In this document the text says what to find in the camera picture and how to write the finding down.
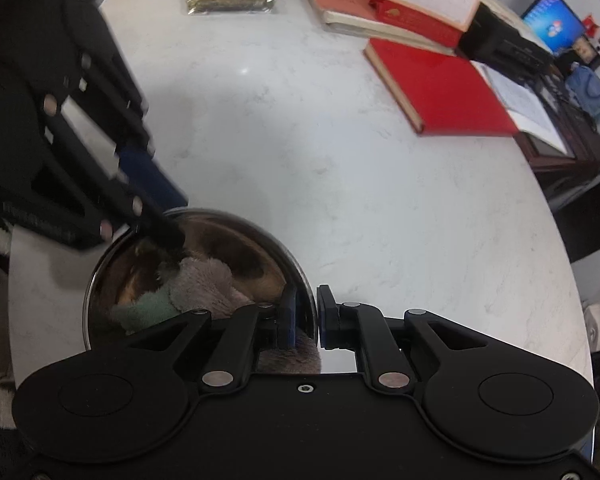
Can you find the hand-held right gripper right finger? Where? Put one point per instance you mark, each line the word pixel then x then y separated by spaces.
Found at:
pixel 324 320

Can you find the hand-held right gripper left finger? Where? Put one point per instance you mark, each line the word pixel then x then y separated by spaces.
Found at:
pixel 290 321

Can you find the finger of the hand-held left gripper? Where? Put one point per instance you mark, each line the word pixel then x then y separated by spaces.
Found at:
pixel 95 180
pixel 150 175

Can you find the stainless steel bowl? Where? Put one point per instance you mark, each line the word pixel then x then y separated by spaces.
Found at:
pixel 260 255

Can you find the pink and green fluffy cloth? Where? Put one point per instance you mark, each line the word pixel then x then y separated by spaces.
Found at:
pixel 205 285

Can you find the pink softcover notebook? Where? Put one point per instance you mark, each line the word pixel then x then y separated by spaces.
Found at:
pixel 340 2

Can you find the red hardcover notebook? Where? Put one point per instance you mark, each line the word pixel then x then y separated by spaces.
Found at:
pixel 440 90

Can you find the grey plush slipper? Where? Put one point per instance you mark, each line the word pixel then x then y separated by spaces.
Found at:
pixel 597 325

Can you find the open paper document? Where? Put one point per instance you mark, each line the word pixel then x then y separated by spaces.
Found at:
pixel 525 105

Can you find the dark wooden desk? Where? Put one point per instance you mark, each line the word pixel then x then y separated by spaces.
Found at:
pixel 585 160

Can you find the small black printer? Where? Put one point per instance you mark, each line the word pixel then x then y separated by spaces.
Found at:
pixel 500 40

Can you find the blue bag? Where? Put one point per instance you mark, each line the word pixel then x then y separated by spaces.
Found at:
pixel 586 87

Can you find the computer monitor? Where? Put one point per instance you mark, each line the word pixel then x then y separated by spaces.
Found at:
pixel 552 22

